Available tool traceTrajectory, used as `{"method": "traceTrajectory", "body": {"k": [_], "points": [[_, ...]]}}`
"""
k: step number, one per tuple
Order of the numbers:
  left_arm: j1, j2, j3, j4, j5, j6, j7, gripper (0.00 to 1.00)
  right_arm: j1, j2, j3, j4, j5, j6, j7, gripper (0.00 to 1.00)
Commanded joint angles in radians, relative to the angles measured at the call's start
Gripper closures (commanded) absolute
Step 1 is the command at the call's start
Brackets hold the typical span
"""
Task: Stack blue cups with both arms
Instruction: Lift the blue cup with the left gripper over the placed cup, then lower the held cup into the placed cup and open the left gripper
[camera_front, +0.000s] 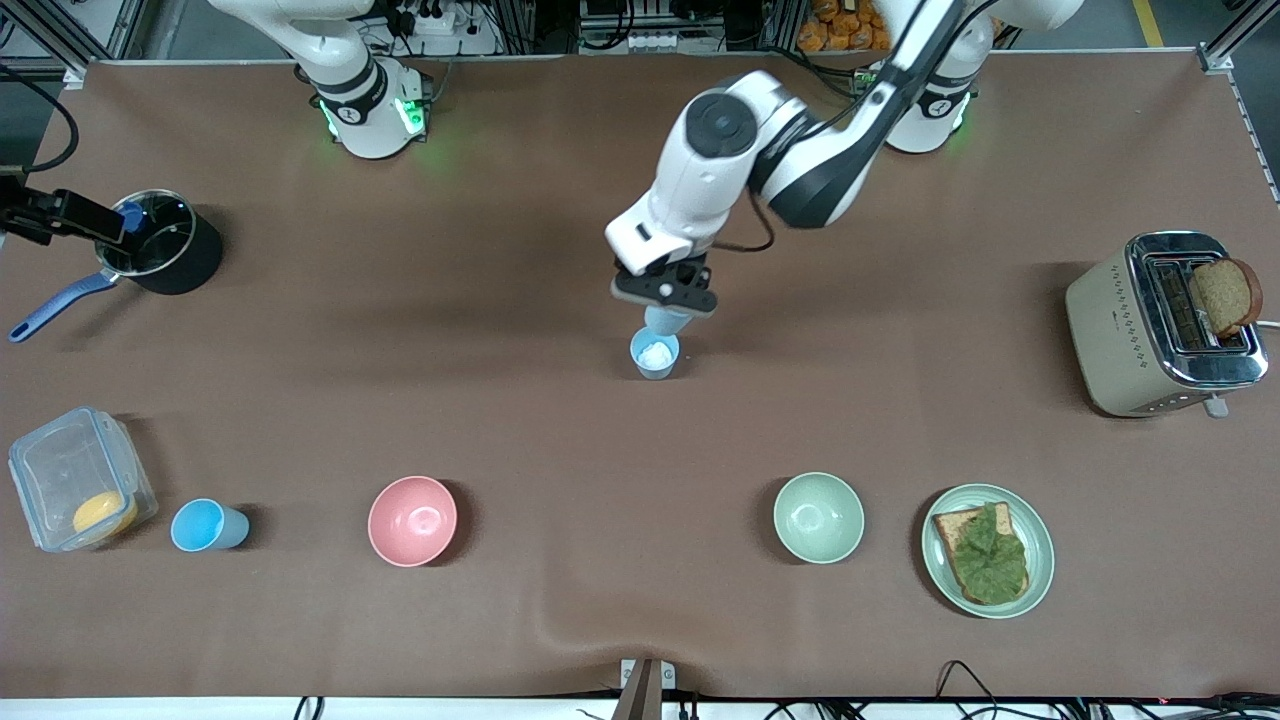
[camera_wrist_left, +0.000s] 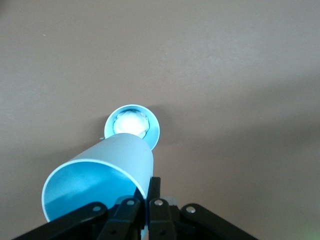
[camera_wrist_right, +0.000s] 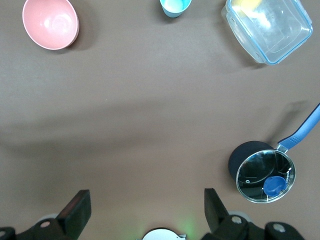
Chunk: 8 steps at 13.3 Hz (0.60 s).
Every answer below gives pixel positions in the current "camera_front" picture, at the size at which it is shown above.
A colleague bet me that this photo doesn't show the glass lid blue knob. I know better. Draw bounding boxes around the glass lid blue knob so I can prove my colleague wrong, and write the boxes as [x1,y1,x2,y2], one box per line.
[95,190,197,280]

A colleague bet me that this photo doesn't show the brown bread slice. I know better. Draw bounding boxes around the brown bread slice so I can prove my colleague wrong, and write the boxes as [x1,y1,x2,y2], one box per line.
[932,503,1031,607]

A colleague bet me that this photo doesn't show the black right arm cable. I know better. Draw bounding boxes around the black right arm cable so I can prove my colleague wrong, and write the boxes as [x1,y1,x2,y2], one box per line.
[0,62,81,176]

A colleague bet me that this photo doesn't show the black pot blue handle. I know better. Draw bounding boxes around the black pot blue handle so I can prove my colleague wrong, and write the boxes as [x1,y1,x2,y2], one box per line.
[8,188,225,344]

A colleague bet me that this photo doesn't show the brown toast slice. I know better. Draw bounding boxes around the brown toast slice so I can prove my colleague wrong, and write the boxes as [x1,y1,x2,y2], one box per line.
[1190,258,1265,339]

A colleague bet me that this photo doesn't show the blue cup holding paper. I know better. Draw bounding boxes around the blue cup holding paper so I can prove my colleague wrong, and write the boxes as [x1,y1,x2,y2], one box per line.
[629,327,682,381]

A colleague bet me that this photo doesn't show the pale green plate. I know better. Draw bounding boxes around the pale green plate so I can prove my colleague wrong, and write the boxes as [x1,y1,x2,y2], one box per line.
[921,484,1056,620]

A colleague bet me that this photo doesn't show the green lettuce leaf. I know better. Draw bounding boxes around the green lettuce leaf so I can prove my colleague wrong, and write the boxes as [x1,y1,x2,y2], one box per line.
[950,503,1030,605]

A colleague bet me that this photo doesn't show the yellow round food piece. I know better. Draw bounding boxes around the yellow round food piece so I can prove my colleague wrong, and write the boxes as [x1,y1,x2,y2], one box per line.
[72,490,139,542]

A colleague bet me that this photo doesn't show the clear plastic food container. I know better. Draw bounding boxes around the clear plastic food container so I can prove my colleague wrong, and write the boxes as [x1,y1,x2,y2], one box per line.
[8,406,159,554]

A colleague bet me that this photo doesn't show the black looped cable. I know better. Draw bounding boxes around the black looped cable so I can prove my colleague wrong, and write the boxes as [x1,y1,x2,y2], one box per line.
[935,660,1011,706]

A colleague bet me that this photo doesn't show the grey metal table clamp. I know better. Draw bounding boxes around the grey metal table clamp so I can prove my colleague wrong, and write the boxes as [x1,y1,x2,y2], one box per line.
[618,658,677,720]

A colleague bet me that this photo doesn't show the pale green bowl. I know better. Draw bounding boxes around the pale green bowl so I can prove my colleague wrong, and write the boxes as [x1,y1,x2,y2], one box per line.
[773,472,866,565]

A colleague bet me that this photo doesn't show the aluminium frame rail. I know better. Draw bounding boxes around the aluminium frame rail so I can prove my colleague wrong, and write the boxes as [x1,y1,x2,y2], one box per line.
[1200,0,1280,206]
[0,0,151,73]

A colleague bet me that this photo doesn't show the white power strip black plugs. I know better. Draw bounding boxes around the white power strip black plugs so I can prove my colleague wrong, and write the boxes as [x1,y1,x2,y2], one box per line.
[385,0,463,37]

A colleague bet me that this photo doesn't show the bag of orange buns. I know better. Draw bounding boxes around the bag of orange buns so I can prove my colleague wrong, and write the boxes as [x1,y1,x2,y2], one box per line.
[797,0,898,54]

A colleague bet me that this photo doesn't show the pink bowl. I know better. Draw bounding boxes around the pink bowl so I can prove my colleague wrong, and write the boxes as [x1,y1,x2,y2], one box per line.
[367,476,459,568]

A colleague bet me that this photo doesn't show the beige chrome toaster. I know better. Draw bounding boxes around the beige chrome toaster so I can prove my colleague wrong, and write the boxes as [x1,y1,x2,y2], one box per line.
[1065,231,1271,419]

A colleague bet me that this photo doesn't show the brown table cover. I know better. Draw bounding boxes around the brown table cover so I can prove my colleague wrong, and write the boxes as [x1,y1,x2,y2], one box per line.
[0,50,1280,701]

